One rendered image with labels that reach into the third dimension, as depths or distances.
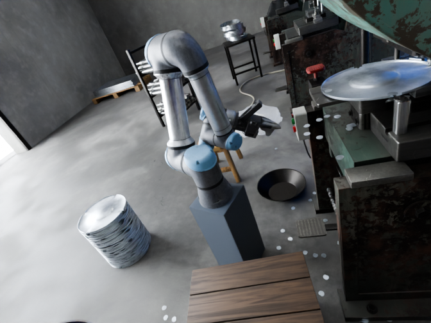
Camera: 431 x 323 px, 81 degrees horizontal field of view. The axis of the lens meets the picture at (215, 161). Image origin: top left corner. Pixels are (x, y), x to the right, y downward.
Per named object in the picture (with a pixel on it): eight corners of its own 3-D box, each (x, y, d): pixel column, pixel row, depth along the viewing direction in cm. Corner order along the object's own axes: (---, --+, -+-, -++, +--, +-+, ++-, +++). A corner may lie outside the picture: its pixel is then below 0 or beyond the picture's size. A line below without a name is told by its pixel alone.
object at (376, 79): (313, 79, 90) (313, 77, 90) (406, 55, 82) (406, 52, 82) (333, 110, 67) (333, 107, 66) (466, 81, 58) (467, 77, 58)
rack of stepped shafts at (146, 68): (186, 125, 299) (151, 42, 249) (158, 127, 323) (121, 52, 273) (203, 108, 328) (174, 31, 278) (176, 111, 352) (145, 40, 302)
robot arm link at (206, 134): (209, 149, 106) (215, 124, 106) (194, 145, 114) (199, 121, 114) (222, 152, 112) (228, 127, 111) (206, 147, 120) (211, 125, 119)
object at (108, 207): (108, 232, 129) (108, 231, 128) (68, 234, 139) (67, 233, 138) (134, 193, 151) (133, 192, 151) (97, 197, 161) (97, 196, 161)
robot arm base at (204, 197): (192, 205, 106) (184, 188, 101) (211, 181, 116) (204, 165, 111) (222, 211, 98) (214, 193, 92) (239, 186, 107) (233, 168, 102)
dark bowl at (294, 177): (260, 211, 152) (257, 204, 149) (258, 180, 176) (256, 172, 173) (311, 205, 144) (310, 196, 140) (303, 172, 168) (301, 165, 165)
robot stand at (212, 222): (220, 267, 130) (188, 207, 106) (235, 240, 141) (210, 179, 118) (251, 279, 120) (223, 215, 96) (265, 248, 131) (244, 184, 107)
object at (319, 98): (321, 141, 80) (317, 103, 73) (312, 122, 92) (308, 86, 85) (410, 124, 74) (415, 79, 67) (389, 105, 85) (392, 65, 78)
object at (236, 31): (236, 86, 359) (219, 26, 318) (232, 78, 398) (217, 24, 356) (263, 76, 355) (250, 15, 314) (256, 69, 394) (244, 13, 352)
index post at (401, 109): (396, 135, 64) (399, 100, 58) (390, 129, 66) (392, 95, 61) (408, 132, 63) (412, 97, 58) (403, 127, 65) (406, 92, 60)
